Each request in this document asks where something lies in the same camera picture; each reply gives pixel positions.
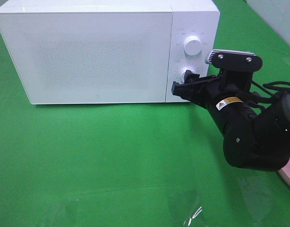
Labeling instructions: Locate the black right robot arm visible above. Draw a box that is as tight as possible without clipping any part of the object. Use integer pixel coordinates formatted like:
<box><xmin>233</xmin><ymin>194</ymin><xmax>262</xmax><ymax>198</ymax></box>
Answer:
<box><xmin>171</xmin><ymin>70</ymin><xmax>290</xmax><ymax>171</ymax></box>

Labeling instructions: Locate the white partition panel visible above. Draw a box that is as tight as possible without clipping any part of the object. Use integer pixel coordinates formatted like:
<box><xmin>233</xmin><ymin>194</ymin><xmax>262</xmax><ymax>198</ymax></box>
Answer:
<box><xmin>246</xmin><ymin>0</ymin><xmax>290</xmax><ymax>46</ymax></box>

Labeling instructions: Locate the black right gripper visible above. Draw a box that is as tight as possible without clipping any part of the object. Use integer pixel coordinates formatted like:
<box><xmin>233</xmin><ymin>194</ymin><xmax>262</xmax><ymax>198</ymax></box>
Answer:
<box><xmin>171</xmin><ymin>68</ymin><xmax>256</xmax><ymax>123</ymax></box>

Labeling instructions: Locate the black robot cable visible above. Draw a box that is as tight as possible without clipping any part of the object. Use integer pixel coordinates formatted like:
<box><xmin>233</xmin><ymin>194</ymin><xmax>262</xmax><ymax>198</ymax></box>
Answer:
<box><xmin>244</xmin><ymin>80</ymin><xmax>290</xmax><ymax>107</ymax></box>

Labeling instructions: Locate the white microwave knob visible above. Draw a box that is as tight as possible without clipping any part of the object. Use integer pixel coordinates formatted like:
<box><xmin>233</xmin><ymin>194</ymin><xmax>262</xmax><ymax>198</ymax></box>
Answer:
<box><xmin>183</xmin><ymin>35</ymin><xmax>202</xmax><ymax>56</ymax></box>
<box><xmin>179</xmin><ymin>66</ymin><xmax>196</xmax><ymax>83</ymax></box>

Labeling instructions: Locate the white lower microwave knob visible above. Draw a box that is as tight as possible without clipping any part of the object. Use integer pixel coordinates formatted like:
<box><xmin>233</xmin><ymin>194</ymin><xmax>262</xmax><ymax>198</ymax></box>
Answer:
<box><xmin>179</xmin><ymin>66</ymin><xmax>196</xmax><ymax>83</ymax></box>

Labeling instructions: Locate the white microwave oven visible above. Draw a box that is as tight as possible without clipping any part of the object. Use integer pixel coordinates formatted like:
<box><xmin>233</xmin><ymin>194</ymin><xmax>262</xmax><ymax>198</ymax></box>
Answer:
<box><xmin>0</xmin><ymin>0</ymin><xmax>220</xmax><ymax>105</ymax></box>

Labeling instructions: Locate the white upper microwave knob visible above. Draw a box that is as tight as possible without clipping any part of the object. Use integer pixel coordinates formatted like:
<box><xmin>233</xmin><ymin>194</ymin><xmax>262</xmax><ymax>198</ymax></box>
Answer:
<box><xmin>183</xmin><ymin>35</ymin><xmax>202</xmax><ymax>56</ymax></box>

